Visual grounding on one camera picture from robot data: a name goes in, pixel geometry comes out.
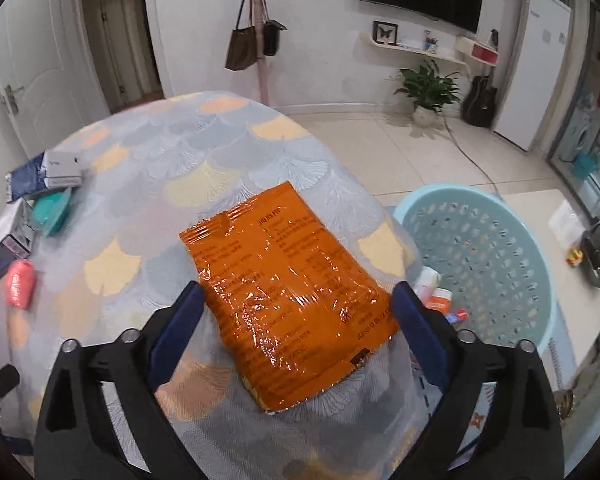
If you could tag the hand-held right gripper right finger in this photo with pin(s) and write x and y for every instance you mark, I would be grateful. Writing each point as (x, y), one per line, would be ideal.
(420, 330)

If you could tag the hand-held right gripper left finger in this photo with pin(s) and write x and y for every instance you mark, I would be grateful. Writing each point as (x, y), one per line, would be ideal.
(177, 330)

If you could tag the orange canister white lid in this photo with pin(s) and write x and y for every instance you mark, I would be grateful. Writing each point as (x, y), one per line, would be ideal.
(439, 302)

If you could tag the white round container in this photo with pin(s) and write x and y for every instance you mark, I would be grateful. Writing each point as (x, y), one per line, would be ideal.
(426, 280)

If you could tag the teal plastic basket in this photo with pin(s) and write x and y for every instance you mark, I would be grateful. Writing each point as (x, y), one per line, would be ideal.
(480, 240)

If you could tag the orange snack packet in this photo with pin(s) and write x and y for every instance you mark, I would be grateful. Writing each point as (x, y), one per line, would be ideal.
(280, 290)

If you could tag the pink soft packet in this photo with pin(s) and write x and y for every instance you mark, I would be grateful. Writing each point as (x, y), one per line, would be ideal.
(20, 282)

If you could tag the white coffee table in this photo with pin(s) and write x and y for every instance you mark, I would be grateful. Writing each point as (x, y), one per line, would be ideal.
(575, 310)

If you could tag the small colourful toy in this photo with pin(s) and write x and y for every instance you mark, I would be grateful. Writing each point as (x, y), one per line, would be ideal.
(575, 256)

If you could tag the teal dish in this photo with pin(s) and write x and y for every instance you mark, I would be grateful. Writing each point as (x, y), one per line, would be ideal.
(52, 210)

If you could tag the clear plastic box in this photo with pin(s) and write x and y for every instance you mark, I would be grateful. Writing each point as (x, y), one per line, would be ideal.
(567, 225)

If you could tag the white grey box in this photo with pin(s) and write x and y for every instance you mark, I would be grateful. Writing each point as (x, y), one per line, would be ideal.
(62, 167)

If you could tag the blue and white box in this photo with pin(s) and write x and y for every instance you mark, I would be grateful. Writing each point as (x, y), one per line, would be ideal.
(25, 177)

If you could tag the black guitar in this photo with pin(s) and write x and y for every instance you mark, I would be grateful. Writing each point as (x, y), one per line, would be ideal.
(480, 105)

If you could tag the teal bucket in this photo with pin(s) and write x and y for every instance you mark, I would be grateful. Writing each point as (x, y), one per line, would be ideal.
(585, 165)

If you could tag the potted green plant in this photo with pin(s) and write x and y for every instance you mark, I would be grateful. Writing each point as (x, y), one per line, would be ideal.
(430, 87)

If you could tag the white washing machine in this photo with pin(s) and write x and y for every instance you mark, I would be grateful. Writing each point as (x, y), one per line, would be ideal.
(582, 130)

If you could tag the pink coat rack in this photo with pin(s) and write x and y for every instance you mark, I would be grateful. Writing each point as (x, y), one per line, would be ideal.
(264, 80)

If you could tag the brown tote bag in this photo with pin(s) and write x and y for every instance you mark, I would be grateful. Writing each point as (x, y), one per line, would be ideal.
(240, 50)

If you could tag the tall white appliance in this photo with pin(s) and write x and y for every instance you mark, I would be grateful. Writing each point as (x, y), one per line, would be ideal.
(535, 60)

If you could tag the brown hallway door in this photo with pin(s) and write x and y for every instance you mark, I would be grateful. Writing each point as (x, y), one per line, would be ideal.
(125, 35)

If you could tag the framed butterfly picture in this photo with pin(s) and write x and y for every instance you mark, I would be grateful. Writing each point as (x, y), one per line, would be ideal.
(385, 31)

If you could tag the white room door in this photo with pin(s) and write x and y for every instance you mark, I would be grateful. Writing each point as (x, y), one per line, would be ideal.
(45, 60)

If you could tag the small black bag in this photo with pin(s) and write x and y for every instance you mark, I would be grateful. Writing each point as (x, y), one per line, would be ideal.
(271, 37)

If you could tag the white low wall shelf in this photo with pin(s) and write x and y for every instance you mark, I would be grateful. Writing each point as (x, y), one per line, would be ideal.
(405, 50)

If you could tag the white and red wall box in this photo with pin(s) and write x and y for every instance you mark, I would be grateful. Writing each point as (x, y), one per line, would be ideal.
(482, 52)

